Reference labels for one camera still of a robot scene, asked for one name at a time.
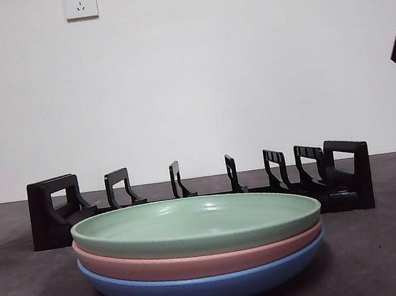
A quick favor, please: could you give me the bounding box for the pale green round plate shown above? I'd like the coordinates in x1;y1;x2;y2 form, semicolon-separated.
67;179;327;273

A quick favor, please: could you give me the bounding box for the pink round plate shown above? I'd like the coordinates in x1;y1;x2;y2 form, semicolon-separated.
71;209;331;295

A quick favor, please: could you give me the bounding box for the blue round plate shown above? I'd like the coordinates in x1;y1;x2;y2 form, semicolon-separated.
75;223;336;296

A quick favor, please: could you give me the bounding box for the black plastic dish rack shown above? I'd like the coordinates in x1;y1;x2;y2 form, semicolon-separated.
25;134;378;254

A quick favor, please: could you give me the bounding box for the white wall socket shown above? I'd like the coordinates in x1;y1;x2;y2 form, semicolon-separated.
62;0;100;23

